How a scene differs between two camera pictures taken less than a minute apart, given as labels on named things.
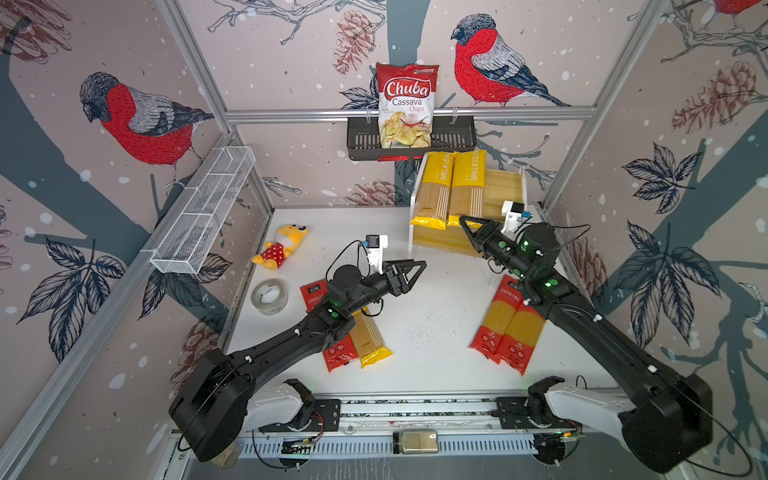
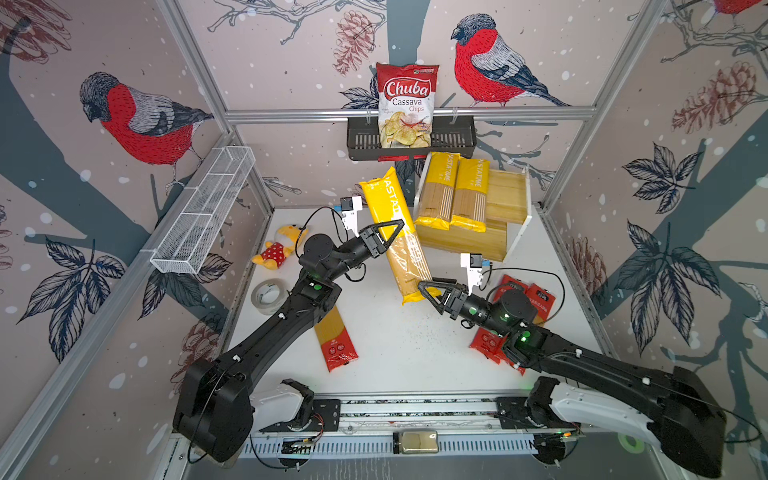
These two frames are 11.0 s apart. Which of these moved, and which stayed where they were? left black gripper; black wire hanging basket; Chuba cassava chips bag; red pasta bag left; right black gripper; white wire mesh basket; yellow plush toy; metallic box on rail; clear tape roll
Moved: left black gripper; right black gripper
Stayed: white wire mesh basket; yellow plush toy; black wire hanging basket; metallic box on rail; Chuba cassava chips bag; clear tape roll; red pasta bag left
